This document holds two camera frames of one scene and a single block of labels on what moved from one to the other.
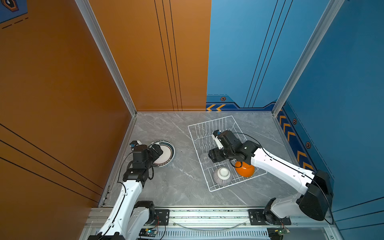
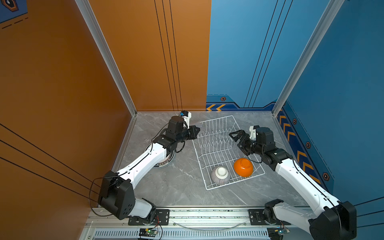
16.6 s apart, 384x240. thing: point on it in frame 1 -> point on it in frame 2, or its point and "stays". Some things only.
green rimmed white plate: x=168 y=155 stays
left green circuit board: x=148 y=232 stays
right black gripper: x=214 y=152 -> x=241 y=133
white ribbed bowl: x=222 y=176 stays
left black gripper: x=157 y=149 -> x=192 y=133
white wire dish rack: x=226 y=173 stays
